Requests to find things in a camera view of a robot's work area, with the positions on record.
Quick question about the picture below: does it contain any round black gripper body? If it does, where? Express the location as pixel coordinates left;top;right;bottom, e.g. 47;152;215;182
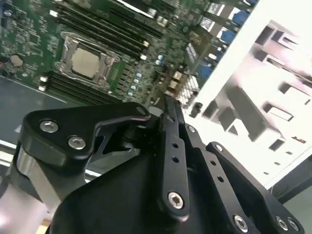
48;150;234;234

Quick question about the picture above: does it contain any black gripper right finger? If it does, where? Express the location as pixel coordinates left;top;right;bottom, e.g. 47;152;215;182
170;99;306;234

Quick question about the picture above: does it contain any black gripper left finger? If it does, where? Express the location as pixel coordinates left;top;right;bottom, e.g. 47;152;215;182
14;95;193;218

